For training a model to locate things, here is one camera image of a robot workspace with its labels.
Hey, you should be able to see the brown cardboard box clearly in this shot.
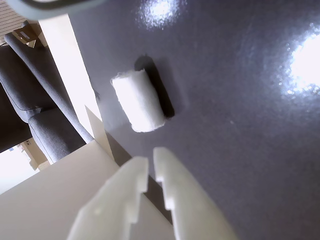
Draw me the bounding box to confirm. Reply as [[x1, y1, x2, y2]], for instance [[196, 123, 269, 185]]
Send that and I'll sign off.
[[11, 23, 49, 50]]

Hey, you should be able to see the grey fabric sofa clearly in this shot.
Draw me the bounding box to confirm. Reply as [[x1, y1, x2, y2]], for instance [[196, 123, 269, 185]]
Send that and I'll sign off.
[[0, 21, 95, 165]]

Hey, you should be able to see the white gauze roll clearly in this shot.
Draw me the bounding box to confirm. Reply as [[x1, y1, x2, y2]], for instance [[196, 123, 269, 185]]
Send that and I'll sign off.
[[110, 69, 167, 133]]

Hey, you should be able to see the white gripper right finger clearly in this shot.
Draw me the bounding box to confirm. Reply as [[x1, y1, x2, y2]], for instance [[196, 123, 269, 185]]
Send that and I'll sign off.
[[152, 146, 239, 240]]

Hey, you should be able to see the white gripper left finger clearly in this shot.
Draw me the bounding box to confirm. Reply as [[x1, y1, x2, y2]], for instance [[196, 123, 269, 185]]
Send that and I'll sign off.
[[66, 156, 150, 240]]

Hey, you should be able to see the pale green steel mug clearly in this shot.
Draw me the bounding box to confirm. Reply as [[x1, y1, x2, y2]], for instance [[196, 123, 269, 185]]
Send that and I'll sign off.
[[4, 0, 106, 21]]

